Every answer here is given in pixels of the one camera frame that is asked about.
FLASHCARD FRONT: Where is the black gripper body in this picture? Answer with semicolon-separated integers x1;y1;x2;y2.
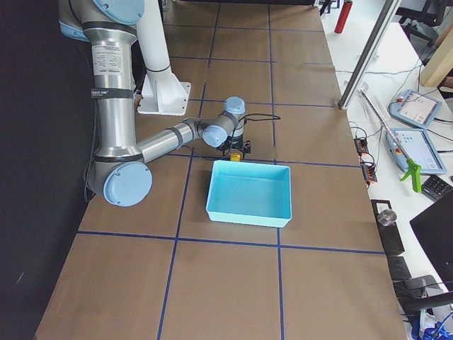
226;135;243;146

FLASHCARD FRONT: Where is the yellow beetle toy car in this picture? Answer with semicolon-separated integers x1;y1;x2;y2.
230;153;241;162

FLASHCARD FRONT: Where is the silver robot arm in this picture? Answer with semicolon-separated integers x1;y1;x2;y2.
59;1;251;207

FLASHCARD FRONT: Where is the light blue plastic bin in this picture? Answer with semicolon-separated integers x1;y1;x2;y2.
206;160;292;228

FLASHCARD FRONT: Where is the orange black connector box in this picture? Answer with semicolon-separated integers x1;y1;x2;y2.
354;137;369;155

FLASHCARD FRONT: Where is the small metal cup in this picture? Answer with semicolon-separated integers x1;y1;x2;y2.
377;209;397;227

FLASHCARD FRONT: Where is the near teach pendant tablet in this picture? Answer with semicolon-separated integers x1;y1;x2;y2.
391;128;447;175

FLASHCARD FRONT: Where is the teach pendant tablet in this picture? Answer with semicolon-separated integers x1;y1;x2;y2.
389;89;442;129
391;128;447;175

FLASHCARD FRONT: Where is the far teach pendant tablet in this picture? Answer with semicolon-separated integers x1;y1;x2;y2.
389;89;442;129

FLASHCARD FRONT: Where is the red fire extinguisher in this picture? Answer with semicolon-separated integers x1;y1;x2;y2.
334;0;353;34

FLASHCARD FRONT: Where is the black computer keyboard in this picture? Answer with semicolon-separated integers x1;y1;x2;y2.
421;175;452;202

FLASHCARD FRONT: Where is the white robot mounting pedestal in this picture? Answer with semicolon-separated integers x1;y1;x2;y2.
137;1;191;116

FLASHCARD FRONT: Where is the green handled reacher grabber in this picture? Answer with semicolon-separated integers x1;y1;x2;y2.
359;90;422;193

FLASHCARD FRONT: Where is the aluminium frame post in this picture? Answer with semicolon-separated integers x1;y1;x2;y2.
338;0;401;110

